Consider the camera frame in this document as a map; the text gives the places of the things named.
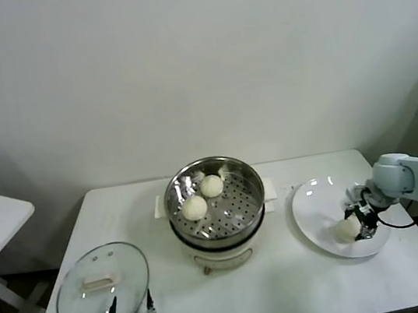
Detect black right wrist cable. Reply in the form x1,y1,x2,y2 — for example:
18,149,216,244
377,208,418,233

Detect white steamed baozi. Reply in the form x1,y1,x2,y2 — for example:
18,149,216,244
180,195,210,223
331,216,364,246
198,173,226,200

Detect cream electric cooker base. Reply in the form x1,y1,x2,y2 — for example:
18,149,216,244
168,197,286,279

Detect steel perforated steamer basket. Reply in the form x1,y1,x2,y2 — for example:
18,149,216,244
149,148,284,250

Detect glass lid with cream handle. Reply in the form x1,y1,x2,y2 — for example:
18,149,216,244
47,236,156,313

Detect white round plate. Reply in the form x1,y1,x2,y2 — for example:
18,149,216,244
287,167,395,268

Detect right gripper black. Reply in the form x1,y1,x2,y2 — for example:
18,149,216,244
339,182,383,244

